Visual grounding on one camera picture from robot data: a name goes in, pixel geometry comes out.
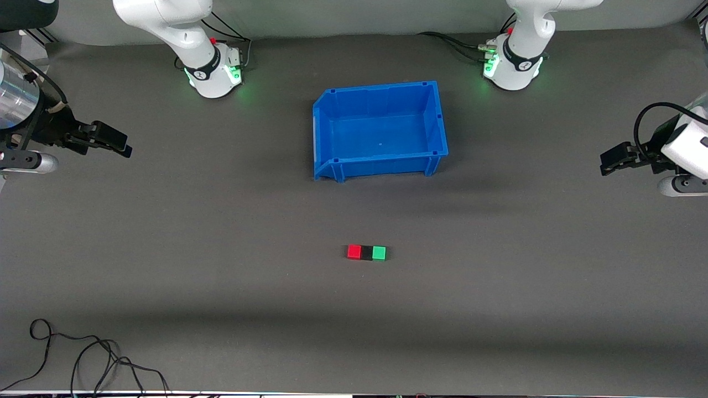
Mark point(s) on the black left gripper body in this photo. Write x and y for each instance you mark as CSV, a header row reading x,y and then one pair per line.
x,y
652,150

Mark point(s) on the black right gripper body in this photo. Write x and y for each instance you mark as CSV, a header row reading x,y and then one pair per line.
x,y
55,126

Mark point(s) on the green cube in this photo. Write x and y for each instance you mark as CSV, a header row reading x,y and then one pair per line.
x,y
379,253

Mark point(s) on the red cube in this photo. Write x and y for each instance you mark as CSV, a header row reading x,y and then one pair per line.
x,y
354,252

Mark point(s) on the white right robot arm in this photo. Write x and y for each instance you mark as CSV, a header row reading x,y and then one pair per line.
x,y
166,22

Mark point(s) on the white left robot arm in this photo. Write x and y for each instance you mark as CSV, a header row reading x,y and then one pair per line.
x,y
522,61

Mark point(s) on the black cube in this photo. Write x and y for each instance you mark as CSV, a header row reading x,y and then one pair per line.
x,y
366,254

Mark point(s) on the blue plastic storage bin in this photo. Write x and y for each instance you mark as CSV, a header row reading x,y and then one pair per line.
x,y
381,135

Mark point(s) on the grey table mat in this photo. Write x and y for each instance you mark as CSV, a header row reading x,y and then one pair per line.
x,y
354,331

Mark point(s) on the aluminium frame rail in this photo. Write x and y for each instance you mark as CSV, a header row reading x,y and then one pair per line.
x,y
41,36
699,25

